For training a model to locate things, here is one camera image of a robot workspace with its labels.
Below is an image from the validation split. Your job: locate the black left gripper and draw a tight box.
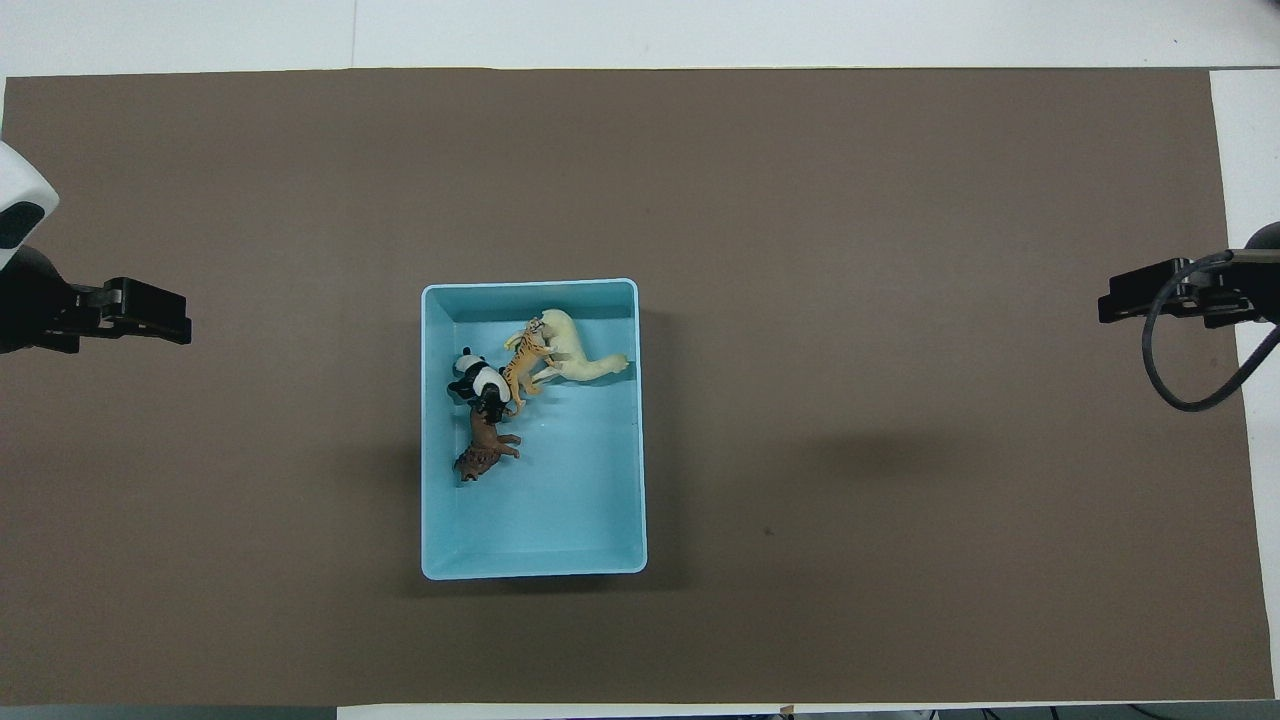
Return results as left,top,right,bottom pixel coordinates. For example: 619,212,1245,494
0,244,192,354

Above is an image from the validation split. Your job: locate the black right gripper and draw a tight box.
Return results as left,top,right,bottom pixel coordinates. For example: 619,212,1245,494
1097,221,1280,330

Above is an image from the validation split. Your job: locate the black and white panda toy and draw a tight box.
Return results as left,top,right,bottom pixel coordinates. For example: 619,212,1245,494
446,346,515,419

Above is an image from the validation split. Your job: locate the brown lion toy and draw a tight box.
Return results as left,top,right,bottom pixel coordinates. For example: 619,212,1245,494
452,402,524,484

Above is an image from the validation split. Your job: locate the orange striped tiger toy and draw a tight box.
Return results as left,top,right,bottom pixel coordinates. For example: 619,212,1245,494
501,318,561,408

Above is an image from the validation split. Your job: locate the cream white horse toy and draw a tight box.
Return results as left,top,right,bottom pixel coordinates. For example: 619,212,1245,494
528,308,633,389

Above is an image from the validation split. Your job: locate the light blue storage box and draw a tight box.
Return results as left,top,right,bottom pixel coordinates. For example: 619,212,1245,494
420,278,649,581

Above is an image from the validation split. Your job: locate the brown table mat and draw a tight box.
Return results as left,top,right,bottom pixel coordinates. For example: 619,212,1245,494
0,66,1276,707

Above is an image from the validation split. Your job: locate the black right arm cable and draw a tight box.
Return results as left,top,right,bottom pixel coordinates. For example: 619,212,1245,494
1142,249,1280,414

